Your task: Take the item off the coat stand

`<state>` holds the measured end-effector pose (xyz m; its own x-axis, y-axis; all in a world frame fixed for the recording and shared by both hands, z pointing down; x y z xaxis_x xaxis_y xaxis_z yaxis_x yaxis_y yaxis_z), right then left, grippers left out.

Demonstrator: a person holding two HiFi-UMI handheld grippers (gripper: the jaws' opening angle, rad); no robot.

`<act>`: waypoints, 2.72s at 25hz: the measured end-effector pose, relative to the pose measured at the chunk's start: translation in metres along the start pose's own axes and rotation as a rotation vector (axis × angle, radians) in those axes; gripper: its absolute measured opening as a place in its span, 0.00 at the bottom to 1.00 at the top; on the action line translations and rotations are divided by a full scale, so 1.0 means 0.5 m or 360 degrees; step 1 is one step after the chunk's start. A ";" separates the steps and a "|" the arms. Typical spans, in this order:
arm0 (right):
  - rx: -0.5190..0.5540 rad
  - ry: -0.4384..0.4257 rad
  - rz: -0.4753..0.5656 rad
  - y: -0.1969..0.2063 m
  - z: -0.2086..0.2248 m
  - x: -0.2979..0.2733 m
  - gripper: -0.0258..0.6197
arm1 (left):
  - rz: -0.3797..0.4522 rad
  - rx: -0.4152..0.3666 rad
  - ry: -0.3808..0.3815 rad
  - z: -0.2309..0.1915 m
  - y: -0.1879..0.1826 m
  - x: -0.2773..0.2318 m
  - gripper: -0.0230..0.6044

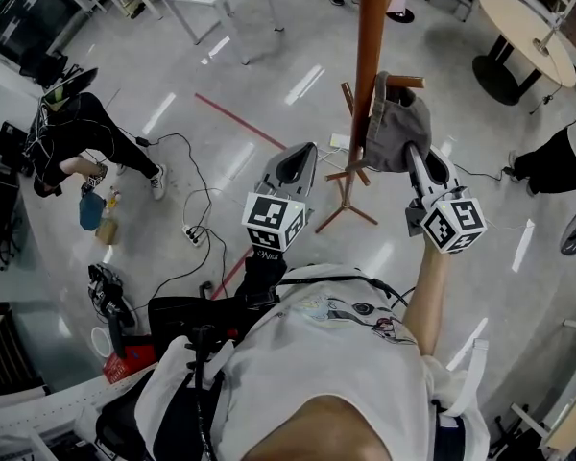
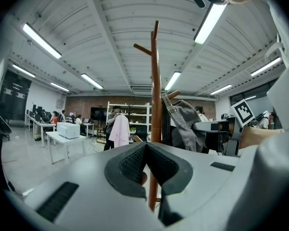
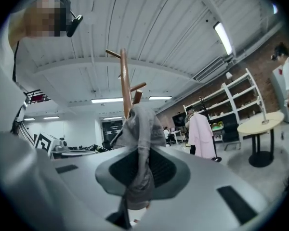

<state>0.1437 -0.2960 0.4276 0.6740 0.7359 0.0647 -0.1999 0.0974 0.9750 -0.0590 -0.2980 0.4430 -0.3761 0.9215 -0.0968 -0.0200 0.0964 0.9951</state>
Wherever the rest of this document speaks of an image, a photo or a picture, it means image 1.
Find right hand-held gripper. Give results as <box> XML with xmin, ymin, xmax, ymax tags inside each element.
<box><xmin>404</xmin><ymin>143</ymin><xmax>489</xmax><ymax>255</ymax></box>

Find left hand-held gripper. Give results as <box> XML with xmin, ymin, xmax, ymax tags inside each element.
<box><xmin>241</xmin><ymin>141</ymin><xmax>318</xmax><ymax>254</ymax></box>

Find grey cap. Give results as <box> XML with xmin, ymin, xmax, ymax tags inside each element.
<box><xmin>364</xmin><ymin>70</ymin><xmax>433</xmax><ymax>173</ymax></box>

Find brown wooden coat rack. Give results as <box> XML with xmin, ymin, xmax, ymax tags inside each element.
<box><xmin>315</xmin><ymin>0</ymin><xmax>426</xmax><ymax>234</ymax></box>

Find black shoulder bag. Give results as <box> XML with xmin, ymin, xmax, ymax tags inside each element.
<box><xmin>146</xmin><ymin>280</ymin><xmax>279</xmax><ymax>350</ymax></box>

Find person's right forearm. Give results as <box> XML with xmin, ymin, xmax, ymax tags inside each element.
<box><xmin>402</xmin><ymin>245</ymin><xmax>452</xmax><ymax>357</ymax></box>

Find red floor tape line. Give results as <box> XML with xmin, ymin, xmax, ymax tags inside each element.
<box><xmin>194</xmin><ymin>92</ymin><xmax>287</xmax><ymax>151</ymax></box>

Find white power strip black plugs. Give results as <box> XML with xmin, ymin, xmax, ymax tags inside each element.
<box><xmin>180</xmin><ymin>225</ymin><xmax>206</xmax><ymax>248</ymax></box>

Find silver table lamp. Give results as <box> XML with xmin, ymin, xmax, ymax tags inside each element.
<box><xmin>532</xmin><ymin>14</ymin><xmax>565</xmax><ymax>58</ymax></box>

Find round wooden table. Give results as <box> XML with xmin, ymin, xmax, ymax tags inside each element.
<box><xmin>472</xmin><ymin>0</ymin><xmax>576</xmax><ymax>108</ymax></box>

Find person's white shirt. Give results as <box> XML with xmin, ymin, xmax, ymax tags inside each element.
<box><xmin>133</xmin><ymin>261</ymin><xmax>491</xmax><ymax>461</ymax></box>

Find small cardboard box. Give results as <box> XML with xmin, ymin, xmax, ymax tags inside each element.
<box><xmin>94</xmin><ymin>217</ymin><xmax>120</xmax><ymax>247</ymax></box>

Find blue bin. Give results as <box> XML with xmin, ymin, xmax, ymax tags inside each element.
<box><xmin>79</xmin><ymin>193</ymin><xmax>108</xmax><ymax>232</ymax></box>

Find red box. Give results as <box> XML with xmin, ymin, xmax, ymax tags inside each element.
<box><xmin>103</xmin><ymin>346</ymin><xmax>157</xmax><ymax>384</ymax></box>

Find person's head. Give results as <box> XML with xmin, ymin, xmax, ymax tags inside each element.
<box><xmin>239</xmin><ymin>394</ymin><xmax>395</xmax><ymax>461</ymax></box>

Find black flat case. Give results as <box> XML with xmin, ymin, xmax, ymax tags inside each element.
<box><xmin>0</xmin><ymin>121</ymin><xmax>30</xmax><ymax>165</ymax></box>

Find large black screen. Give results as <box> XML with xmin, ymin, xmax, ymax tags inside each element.
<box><xmin>0</xmin><ymin>0</ymin><xmax>85</xmax><ymax>66</ymax></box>

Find white perforated board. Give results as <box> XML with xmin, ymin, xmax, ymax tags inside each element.
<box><xmin>0</xmin><ymin>360</ymin><xmax>157</xmax><ymax>450</ymax></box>

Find black camera equipment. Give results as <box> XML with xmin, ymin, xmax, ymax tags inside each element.
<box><xmin>86</xmin><ymin>262</ymin><xmax>138</xmax><ymax>359</ymax></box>

